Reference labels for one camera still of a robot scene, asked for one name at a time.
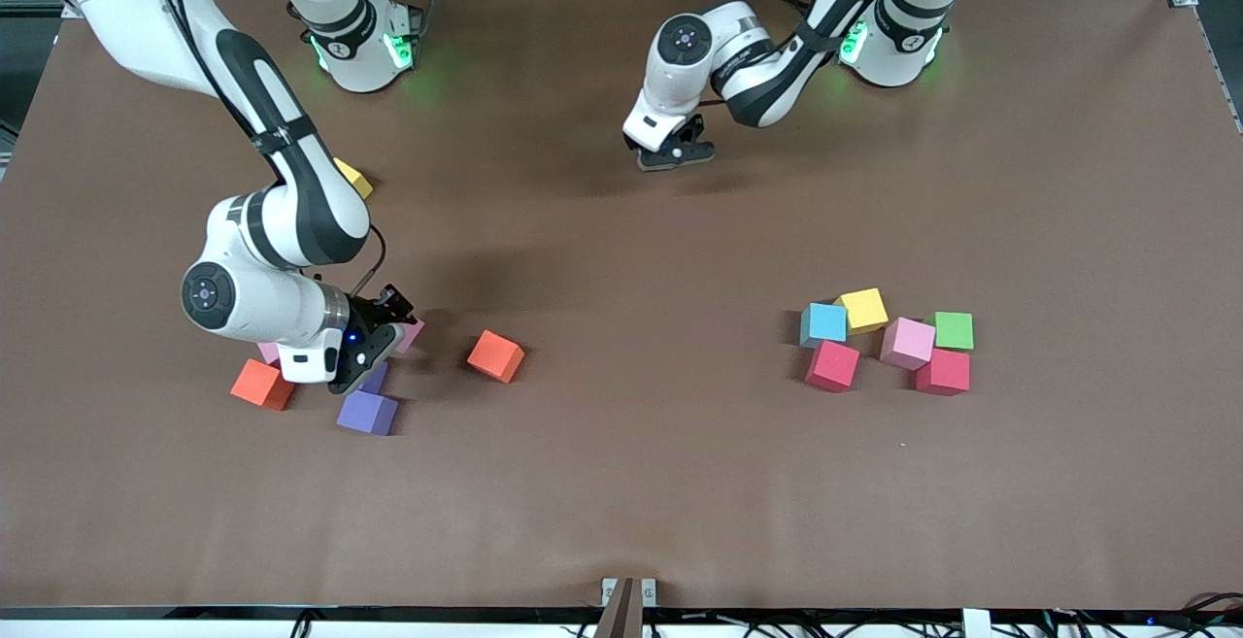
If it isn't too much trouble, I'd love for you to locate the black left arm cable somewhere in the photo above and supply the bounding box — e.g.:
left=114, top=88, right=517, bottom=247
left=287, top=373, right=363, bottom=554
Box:
left=694, top=0, right=938, bottom=113

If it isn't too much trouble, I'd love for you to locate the red foam cube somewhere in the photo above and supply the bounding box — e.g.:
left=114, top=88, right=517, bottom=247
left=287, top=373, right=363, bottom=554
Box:
left=914, top=348, right=972, bottom=397
left=804, top=339, right=862, bottom=393

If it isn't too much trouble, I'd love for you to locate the green foam cube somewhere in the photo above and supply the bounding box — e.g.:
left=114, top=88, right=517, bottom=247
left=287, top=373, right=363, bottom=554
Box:
left=923, top=311, right=975, bottom=352

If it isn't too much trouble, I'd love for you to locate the yellow foam cube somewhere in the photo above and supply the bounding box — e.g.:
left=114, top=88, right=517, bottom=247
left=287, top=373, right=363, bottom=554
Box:
left=333, top=157, right=375, bottom=201
left=833, top=287, right=890, bottom=335

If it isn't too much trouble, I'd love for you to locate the brown table cover sheet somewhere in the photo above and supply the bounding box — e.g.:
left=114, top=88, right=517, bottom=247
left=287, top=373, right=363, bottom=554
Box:
left=0, top=0, right=1243, bottom=612

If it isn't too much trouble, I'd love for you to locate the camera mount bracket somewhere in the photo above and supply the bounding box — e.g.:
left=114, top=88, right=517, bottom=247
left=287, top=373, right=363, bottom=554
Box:
left=594, top=576, right=658, bottom=638

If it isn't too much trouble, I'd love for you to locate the orange foam cube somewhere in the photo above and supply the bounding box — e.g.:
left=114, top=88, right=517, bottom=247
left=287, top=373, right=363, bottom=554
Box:
left=466, top=329, right=526, bottom=385
left=229, top=357, right=297, bottom=413

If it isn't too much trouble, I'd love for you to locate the blue foam cube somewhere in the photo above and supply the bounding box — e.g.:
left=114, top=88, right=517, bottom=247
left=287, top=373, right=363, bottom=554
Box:
left=799, top=302, right=850, bottom=350

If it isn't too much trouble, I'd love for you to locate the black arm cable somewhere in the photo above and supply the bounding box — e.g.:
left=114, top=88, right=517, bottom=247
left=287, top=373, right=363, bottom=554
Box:
left=694, top=0, right=938, bottom=113
left=141, top=0, right=387, bottom=301

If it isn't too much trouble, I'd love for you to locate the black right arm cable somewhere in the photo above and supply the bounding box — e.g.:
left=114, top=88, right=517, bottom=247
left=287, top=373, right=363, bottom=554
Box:
left=141, top=0, right=387, bottom=301

